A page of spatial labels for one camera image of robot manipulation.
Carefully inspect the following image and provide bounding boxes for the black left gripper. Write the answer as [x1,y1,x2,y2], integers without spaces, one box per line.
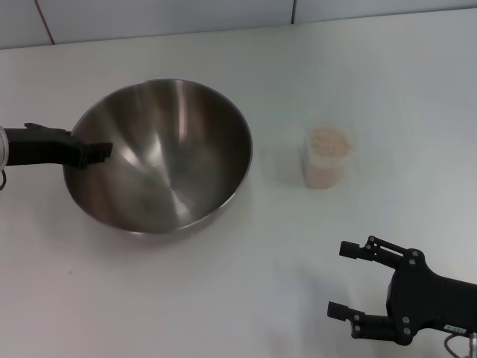
[6,122,114,169]

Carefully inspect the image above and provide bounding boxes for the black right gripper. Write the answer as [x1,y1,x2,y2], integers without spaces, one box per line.
[326,235,477,347]

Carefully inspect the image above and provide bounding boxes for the clear plastic cup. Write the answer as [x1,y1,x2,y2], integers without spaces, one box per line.
[300,125,355,190]

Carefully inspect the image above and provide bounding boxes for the stainless steel mixing bowl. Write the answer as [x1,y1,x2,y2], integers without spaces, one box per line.
[63,78,253,235]

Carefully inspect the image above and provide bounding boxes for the white rice grains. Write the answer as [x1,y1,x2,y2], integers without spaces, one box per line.
[303,127,353,189]

